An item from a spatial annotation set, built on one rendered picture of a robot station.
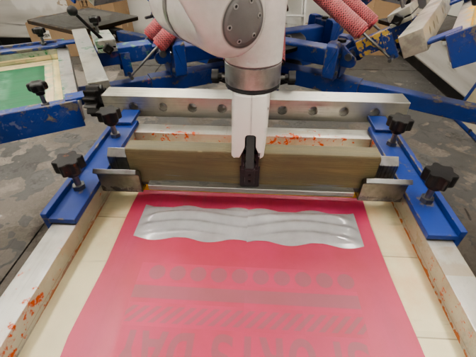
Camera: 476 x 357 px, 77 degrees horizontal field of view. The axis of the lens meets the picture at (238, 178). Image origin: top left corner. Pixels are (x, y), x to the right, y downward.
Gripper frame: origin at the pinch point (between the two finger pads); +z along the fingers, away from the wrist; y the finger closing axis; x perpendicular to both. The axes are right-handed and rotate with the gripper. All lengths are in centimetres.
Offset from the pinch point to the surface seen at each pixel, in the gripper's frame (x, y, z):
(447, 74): 200, -280, 85
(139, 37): -57, -115, 10
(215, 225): -5.1, 8.3, 5.2
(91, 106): -36.7, -20.7, -0.3
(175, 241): -11.1, 11.3, 6.0
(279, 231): 5.1, 8.6, 5.6
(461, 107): 62, -46, 10
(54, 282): -25.5, 19.6, 5.0
